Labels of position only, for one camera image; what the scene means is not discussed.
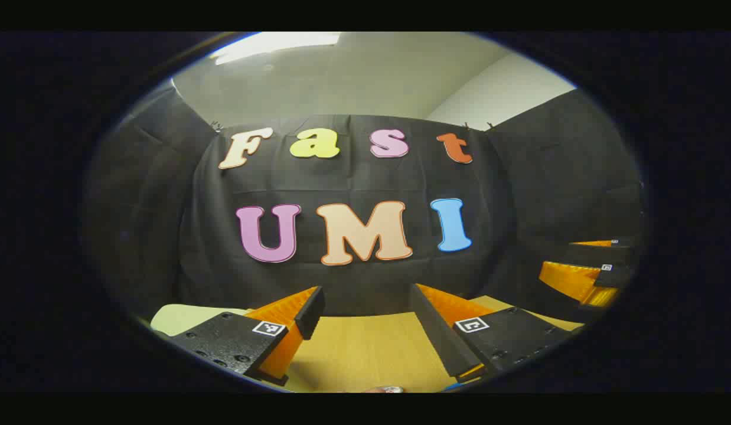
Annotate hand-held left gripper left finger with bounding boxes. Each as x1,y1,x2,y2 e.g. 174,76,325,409
165,286,326,387

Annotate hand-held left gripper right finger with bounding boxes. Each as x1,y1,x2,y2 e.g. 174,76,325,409
409,283,573,383

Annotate green desktop garbage bin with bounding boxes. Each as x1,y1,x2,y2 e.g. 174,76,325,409
150,304,251,338

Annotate wooden desktop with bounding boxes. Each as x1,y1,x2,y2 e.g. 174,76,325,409
247,295,585,394

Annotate black backdrop cloth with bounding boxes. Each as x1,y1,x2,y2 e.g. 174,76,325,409
82,80,647,331

